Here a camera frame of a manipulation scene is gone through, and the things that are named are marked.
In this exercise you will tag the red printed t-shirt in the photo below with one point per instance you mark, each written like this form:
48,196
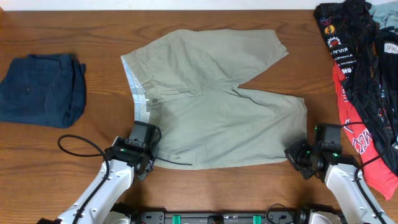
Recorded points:
376,174

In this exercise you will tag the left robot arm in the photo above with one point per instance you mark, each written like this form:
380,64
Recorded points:
124,161

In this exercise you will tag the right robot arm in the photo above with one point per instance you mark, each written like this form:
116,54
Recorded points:
342,175

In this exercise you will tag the black printed garment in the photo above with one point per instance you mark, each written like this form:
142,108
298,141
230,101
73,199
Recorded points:
367,56

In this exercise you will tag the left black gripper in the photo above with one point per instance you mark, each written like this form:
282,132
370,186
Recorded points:
152,163

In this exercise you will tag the khaki green shorts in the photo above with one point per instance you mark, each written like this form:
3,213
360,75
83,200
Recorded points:
190,85

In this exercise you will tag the light grey-blue garment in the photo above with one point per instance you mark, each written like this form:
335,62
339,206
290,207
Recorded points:
385,14

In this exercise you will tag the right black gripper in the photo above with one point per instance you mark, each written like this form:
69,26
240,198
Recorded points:
296,152

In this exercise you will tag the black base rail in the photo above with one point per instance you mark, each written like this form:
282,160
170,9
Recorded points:
276,213

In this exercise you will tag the folded navy blue shorts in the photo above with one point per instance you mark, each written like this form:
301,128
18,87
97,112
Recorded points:
46,90

